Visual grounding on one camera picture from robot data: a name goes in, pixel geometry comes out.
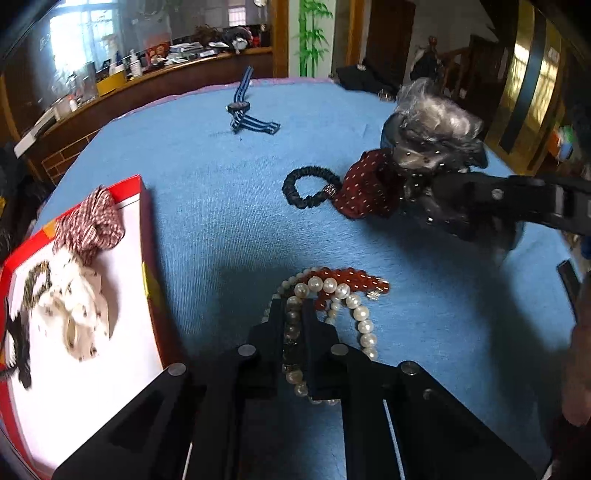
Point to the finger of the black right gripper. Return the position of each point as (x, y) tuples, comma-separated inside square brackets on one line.
[(475, 207)]

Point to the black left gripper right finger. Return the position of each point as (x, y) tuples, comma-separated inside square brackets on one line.
[(318, 358)]

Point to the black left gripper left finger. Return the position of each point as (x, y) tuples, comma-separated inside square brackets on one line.
[(264, 364)]

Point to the white pearl bracelet green bead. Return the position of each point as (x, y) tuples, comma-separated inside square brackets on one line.
[(341, 297)]

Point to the red white-dotted scrunchie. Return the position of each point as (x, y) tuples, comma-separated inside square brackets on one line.
[(366, 188)]

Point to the white black-dotted scrunchie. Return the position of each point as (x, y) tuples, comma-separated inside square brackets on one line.
[(74, 307)]

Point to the red white plaid scrunchie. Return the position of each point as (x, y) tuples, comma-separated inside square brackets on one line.
[(92, 227)]

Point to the black claw hair clip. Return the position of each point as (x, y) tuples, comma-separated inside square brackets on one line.
[(19, 363)]

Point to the person right hand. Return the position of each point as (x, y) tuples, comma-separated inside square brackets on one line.
[(576, 380)]

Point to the red white shallow box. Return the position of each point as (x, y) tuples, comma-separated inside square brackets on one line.
[(69, 401)]

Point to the blue bed blanket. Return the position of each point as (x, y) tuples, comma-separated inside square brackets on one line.
[(492, 328)]

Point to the black clothing pile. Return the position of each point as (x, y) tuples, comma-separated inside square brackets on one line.
[(361, 77)]

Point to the wooden headboard shelf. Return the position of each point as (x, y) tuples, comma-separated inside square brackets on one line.
[(55, 151)]

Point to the yellow container on shelf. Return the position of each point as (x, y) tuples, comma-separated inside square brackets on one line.
[(111, 83)]

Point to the bamboo wall painting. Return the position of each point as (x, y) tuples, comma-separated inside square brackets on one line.
[(311, 35)]

